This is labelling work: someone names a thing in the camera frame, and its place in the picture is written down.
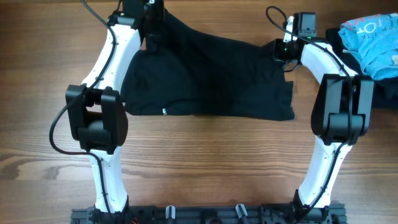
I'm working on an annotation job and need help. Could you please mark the black t-shirt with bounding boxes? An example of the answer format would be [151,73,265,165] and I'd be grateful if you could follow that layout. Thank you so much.
[121,13,295,121]

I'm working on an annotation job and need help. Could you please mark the light blue printed shirt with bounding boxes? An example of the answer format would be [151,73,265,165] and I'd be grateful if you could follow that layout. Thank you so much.
[338,13,397,81]

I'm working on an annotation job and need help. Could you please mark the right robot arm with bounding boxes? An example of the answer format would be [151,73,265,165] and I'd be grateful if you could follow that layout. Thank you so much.
[273,12,374,223]

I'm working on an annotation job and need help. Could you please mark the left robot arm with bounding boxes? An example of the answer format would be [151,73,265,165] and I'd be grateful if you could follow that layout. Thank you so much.
[65,1,165,223]

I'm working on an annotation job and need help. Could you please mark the dark navy folded clothes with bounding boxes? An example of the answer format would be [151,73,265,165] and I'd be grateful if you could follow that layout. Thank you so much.
[325,28,397,110]

